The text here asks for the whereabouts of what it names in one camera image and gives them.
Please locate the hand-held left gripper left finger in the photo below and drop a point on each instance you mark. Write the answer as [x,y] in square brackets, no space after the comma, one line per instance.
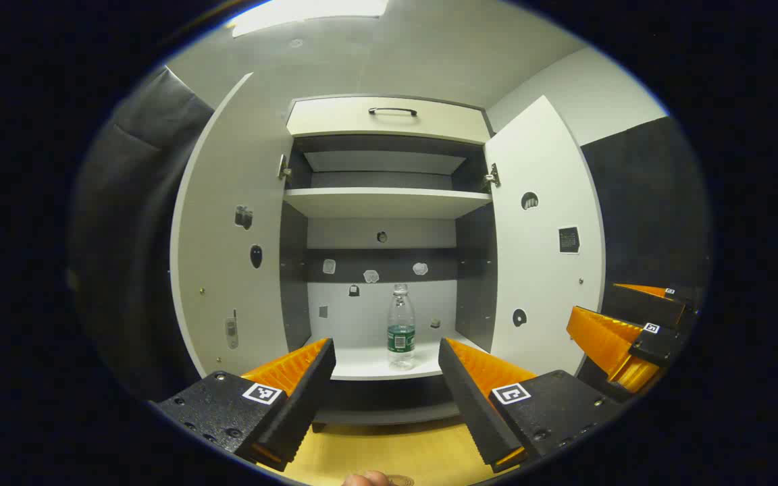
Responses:
[304,398]

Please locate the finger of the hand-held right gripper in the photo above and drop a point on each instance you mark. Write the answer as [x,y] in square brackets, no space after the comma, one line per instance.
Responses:
[656,347]
[645,307]

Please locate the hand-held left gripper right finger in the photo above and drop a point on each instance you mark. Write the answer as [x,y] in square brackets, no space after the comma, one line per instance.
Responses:
[470,405]

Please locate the clear plastic bottle green label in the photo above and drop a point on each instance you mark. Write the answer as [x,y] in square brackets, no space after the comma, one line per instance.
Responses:
[401,337]

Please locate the round brown coaster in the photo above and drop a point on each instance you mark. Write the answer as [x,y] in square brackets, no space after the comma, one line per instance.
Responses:
[402,481]

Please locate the white and grey cabinet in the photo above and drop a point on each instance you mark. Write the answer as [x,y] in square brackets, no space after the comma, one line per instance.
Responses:
[294,270]

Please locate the white cabinet shelf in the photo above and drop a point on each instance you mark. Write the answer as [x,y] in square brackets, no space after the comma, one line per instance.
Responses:
[362,361]
[382,201]

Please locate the metal door hinge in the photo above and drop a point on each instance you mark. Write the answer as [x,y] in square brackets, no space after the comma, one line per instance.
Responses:
[284,170]
[492,179]

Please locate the ceiling light panel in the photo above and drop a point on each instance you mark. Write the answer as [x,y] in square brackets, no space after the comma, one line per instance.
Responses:
[308,13]

